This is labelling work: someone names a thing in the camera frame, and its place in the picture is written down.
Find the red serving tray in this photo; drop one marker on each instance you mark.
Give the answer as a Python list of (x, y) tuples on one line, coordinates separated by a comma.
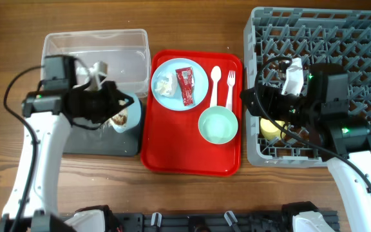
[(171, 140)]

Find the light blue plate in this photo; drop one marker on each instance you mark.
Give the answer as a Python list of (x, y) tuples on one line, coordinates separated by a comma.
[(175, 103)]

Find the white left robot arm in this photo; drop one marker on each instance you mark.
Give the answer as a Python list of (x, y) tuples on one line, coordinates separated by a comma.
[(49, 114)]

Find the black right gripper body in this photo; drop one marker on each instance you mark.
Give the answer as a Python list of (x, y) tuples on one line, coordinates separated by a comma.
[(257, 100)]

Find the pink plastic fork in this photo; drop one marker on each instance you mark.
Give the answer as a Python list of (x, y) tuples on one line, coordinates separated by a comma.
[(231, 79)]

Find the white napkin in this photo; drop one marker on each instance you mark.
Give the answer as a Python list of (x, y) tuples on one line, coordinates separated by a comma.
[(166, 85)]

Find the white plastic spoon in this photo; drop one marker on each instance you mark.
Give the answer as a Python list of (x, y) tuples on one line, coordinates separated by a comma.
[(216, 75)]

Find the black waste tray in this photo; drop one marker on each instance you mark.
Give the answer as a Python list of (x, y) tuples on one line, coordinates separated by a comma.
[(106, 141)]

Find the grey dishwasher rack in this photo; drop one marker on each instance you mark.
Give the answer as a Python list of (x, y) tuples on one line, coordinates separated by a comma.
[(314, 36)]

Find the mint green bowl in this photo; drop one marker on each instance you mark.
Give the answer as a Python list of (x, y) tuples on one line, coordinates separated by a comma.
[(218, 125)]

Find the red ketchup packet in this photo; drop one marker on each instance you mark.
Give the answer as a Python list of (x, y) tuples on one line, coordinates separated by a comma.
[(185, 80)]

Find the yellow cup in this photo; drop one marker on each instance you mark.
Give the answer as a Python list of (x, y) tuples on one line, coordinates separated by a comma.
[(270, 131)]

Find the small light blue bowl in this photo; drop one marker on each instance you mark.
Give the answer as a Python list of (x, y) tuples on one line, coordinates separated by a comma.
[(128, 118)]

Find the clear plastic bin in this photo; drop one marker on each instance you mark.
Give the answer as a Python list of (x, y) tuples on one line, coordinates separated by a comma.
[(126, 52)]

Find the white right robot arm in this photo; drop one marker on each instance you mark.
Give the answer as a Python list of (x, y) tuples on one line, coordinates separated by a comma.
[(320, 120)]

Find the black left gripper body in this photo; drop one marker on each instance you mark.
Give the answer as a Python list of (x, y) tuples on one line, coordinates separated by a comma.
[(101, 104)]

